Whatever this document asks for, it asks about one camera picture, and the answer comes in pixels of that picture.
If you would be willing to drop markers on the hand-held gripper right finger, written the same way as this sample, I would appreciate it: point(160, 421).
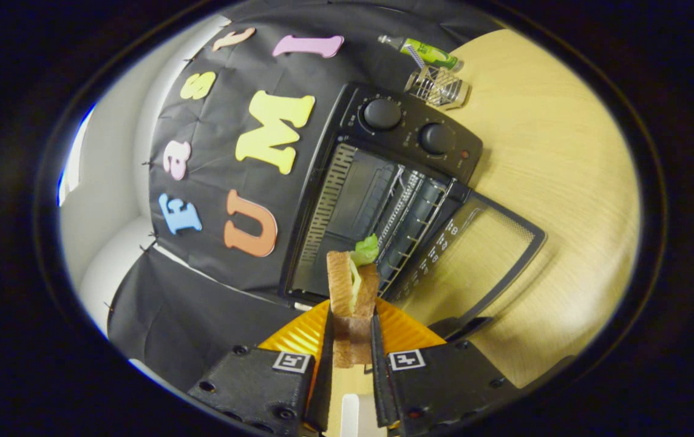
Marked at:
point(381, 382)

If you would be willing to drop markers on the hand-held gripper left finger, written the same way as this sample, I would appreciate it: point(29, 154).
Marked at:
point(321, 382)

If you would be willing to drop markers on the toast sandwich with lettuce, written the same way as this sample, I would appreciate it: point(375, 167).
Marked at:
point(343, 285)

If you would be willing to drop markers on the black toaster oven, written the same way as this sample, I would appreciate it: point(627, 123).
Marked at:
point(419, 130)

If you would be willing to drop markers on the green drink bottle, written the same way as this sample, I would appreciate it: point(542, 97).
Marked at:
point(432, 54)

